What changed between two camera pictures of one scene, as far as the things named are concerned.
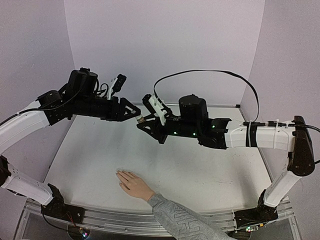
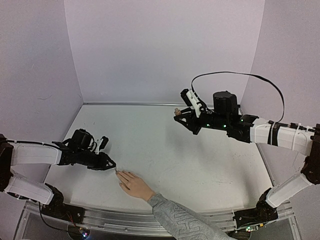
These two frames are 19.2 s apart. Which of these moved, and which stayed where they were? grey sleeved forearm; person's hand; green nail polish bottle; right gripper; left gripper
Moved: right gripper; green nail polish bottle; left gripper
Stayed: person's hand; grey sleeved forearm
